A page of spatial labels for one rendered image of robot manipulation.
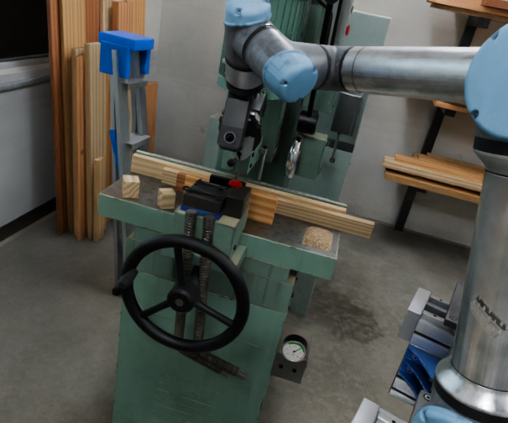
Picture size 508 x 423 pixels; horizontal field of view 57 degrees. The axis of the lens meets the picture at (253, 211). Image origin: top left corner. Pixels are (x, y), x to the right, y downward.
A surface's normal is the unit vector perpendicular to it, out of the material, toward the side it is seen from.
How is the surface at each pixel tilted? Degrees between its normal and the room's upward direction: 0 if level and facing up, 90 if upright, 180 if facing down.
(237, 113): 61
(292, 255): 90
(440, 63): 66
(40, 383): 0
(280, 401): 0
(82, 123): 87
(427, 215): 90
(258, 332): 90
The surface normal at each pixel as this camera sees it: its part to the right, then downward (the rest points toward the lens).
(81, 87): 0.95, 0.24
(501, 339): -0.42, 0.23
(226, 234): -0.22, 0.38
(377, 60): -0.67, -0.26
